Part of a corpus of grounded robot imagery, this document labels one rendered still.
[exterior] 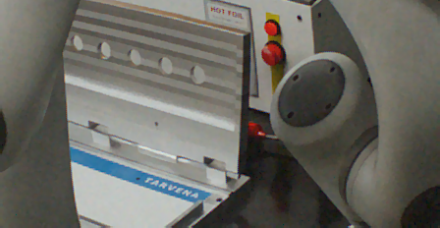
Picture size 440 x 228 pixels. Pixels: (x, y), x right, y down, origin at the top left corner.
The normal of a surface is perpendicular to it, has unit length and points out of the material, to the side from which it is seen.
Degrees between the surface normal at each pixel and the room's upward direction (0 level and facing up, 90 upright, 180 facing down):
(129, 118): 79
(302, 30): 90
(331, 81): 32
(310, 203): 0
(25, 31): 72
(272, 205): 0
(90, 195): 0
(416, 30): 46
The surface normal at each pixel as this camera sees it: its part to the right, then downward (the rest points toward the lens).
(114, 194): -0.11, -0.87
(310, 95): -0.54, -0.55
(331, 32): 0.79, 0.22
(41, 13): 0.47, 0.12
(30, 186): 0.26, -0.60
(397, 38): 0.12, -0.29
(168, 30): -0.62, 0.25
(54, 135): 0.40, -0.34
